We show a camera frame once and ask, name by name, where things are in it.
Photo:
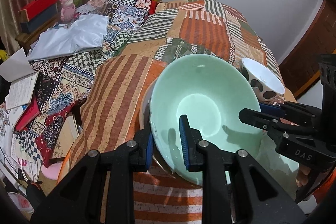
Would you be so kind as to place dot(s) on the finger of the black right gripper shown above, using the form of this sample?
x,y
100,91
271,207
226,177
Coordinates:
x,y
292,111
274,127

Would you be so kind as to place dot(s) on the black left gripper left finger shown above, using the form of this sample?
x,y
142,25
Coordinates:
x,y
99,188

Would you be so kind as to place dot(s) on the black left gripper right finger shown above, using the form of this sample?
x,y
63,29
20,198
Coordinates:
x,y
236,188

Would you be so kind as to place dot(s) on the mint green bowl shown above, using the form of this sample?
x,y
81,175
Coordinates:
x,y
211,92

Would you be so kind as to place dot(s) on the mint green plate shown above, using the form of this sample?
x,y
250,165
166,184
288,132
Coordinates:
x,y
262,148

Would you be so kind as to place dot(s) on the right hand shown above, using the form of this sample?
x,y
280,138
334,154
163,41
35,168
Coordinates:
x,y
302,175

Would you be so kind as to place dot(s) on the white bowl black dots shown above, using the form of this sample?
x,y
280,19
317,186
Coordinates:
x,y
263,81

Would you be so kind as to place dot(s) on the white plastic bag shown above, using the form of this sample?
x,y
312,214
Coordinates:
x,y
21,202

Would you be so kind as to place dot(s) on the striped patchwork bedspread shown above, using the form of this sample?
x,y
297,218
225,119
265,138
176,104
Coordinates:
x,y
184,45

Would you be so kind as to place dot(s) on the red notebook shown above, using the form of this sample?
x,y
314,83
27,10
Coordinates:
x,y
30,113

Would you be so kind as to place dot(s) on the checkered patchwork quilt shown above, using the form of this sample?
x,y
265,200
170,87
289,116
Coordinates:
x,y
64,81

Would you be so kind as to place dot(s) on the open notebook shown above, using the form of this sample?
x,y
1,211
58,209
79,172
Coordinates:
x,y
22,78

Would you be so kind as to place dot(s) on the light blue plastic bag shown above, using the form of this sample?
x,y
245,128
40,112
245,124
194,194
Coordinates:
x,y
85,34

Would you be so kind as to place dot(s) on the dark blue flat box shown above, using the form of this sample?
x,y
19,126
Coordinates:
x,y
39,20

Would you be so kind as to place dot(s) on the pink toy figurine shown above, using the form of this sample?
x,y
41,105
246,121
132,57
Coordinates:
x,y
68,10

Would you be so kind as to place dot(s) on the red flat box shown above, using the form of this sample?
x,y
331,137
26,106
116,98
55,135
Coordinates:
x,y
32,9

